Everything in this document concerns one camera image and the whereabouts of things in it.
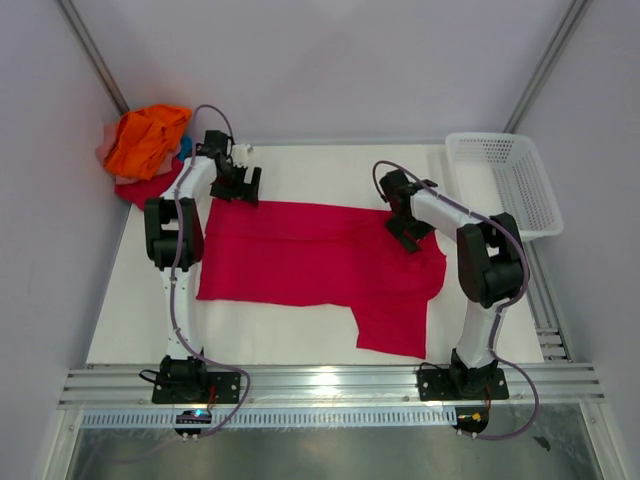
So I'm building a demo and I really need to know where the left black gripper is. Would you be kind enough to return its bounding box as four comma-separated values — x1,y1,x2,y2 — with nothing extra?
211,162,260,207

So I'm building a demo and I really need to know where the magenta pink t-shirt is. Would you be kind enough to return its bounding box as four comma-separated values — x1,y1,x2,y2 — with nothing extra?
197,200,447,358

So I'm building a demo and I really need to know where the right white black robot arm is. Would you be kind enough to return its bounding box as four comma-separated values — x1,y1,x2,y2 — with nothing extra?
374,167,530,399

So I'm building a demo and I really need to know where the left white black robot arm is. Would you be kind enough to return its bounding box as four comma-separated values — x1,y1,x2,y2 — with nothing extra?
144,130,262,405

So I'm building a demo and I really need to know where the blue t-shirt in pile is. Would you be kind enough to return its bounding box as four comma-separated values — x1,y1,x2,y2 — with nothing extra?
178,136,193,162

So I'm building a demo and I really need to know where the red t-shirt at bottom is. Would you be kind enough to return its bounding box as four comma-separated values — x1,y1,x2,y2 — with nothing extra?
114,157,183,211

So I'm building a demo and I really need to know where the orange folded t-shirt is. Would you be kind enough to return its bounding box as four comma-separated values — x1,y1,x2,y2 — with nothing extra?
102,104,192,184

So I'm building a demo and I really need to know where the white perforated plastic basket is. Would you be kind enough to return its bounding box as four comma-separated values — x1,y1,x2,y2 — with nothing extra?
445,132,564,241

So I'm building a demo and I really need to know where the pink t-shirt under orange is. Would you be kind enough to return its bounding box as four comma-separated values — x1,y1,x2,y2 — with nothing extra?
95,123,118,165

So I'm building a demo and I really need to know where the right controller board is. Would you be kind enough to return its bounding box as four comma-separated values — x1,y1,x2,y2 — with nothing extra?
453,407,490,439

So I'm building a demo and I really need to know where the controller board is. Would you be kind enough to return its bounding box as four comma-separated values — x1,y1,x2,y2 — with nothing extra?
173,408,212,437
453,407,490,439

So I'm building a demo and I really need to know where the left controller board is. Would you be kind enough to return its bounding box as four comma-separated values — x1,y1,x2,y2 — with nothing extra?
173,408,212,437

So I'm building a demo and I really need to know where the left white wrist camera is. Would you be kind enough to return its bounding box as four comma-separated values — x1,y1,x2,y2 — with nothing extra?
232,144,253,168

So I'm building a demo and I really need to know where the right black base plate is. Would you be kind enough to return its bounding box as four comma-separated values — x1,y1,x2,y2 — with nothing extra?
416,367,510,401

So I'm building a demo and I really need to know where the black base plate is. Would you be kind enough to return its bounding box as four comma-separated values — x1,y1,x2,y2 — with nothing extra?
151,372,241,405
416,367,510,401

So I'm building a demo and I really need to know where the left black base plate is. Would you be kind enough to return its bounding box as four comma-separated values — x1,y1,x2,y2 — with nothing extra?
151,372,241,405

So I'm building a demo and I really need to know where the aluminium front rail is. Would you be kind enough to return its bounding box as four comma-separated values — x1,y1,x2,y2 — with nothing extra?
58,362,605,409

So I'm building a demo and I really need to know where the left corner metal post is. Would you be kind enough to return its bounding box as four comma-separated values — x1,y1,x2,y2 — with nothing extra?
54,0,129,115

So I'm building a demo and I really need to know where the corner metal post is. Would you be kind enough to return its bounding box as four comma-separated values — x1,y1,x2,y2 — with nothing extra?
54,0,129,115
502,0,593,134

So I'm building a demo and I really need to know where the slotted grey cable duct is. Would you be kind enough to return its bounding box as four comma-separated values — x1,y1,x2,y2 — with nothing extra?
81,407,455,429

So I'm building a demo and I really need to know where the right corner metal post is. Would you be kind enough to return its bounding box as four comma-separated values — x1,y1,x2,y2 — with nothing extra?
502,0,593,134

